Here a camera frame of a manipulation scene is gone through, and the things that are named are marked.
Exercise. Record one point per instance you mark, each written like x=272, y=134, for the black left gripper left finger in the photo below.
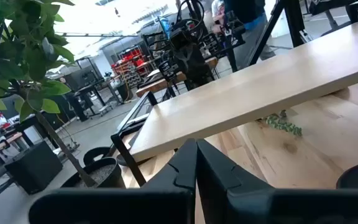
x=182, y=174

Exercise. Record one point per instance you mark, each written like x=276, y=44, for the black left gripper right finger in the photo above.
x=216, y=180

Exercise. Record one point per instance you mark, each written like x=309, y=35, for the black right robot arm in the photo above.
x=194, y=62

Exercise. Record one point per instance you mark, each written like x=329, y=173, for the succulent plant in dark pot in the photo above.
x=283, y=124

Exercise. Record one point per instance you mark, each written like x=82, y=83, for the rack with red bins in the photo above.
x=132, y=57

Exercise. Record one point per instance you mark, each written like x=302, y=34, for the black cube box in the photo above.
x=33, y=168

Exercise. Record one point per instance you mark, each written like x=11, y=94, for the person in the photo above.
x=247, y=9

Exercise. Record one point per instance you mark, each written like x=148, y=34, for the leafy green potted plant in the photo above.
x=26, y=62

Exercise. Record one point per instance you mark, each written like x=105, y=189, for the wooden shelf with black frame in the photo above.
x=259, y=87

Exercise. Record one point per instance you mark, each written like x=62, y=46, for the black metal rig frame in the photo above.
x=291, y=21

